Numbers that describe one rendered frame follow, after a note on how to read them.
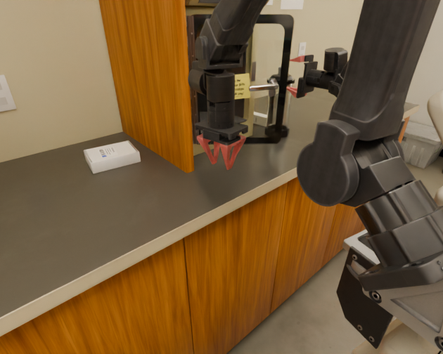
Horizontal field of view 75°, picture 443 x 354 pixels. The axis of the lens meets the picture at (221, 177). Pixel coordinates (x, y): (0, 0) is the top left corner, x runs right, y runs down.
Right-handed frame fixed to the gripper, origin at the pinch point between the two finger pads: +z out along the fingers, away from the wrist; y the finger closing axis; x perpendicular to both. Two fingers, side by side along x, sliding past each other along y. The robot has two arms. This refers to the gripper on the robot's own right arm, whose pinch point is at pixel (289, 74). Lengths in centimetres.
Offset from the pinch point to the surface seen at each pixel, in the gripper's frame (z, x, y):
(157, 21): 10, 47, 17
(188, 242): -16, 59, -36
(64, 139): 54, 69, -24
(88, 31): 54, 51, 14
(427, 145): -3, -230, -91
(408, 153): 11, -233, -105
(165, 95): 10.5, 46.5, -2.4
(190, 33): 8.4, 37.6, 14.3
